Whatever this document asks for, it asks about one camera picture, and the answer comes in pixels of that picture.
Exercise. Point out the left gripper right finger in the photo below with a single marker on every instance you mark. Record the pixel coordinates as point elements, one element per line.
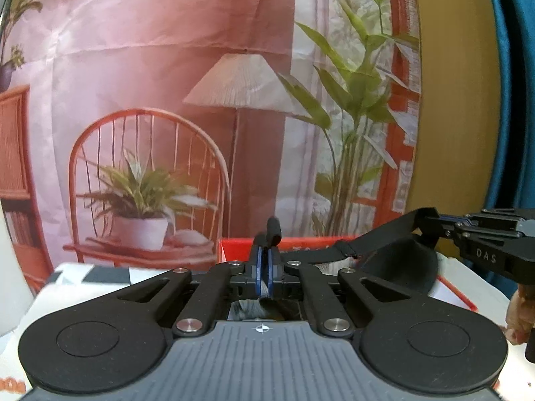
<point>293,279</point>

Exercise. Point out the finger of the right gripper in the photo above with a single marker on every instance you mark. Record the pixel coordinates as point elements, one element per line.
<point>506,217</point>
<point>434,228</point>

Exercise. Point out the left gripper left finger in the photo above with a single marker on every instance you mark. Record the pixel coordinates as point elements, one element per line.
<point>202,302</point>

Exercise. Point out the black eye mask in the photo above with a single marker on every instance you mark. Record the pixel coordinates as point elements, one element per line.
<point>405,232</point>

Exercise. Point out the red strawberry cardboard box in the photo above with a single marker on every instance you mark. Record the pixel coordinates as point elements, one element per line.
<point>424,266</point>

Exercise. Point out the printed living room backdrop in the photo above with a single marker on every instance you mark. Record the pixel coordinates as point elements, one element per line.
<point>144,132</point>

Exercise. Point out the person's right hand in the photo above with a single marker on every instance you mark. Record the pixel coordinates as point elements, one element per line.
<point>520,315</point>

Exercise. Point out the wooden panel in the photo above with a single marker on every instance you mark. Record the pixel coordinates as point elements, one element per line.
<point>460,106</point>

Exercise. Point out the cartoon printed table mat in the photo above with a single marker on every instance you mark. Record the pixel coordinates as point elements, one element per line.
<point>69,284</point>

